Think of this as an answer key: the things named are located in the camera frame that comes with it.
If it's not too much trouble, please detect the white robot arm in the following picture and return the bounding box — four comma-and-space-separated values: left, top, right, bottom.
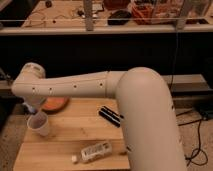
12, 63, 187, 171

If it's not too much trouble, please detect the orange round plate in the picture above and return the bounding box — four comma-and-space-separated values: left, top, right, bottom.
41, 97, 69, 112

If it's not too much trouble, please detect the clear plastic bottle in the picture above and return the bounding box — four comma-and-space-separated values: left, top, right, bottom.
71, 141, 112, 164

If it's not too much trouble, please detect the black object on bench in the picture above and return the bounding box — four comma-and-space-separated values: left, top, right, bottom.
107, 10, 131, 26

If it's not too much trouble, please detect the orange basket on bench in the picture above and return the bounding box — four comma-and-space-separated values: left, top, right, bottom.
131, 4, 153, 25

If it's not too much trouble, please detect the grey metal rail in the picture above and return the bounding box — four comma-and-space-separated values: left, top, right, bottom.
0, 24, 213, 36

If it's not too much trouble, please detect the grey metal upright post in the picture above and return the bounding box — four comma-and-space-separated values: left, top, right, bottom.
83, 0, 94, 31

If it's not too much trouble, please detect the black floor cable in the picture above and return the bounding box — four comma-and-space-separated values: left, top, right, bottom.
176, 108, 210, 167

